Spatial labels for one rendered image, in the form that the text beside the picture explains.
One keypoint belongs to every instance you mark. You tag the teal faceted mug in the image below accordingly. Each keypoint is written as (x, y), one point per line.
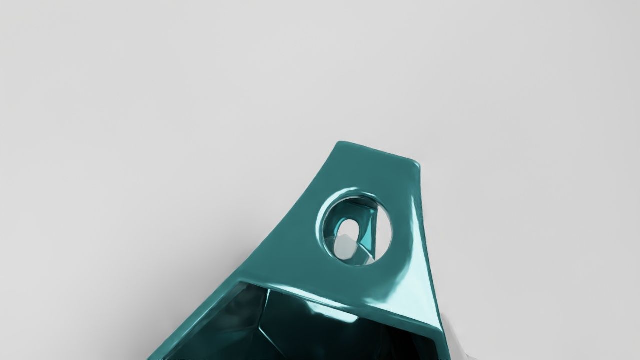
(295, 255)

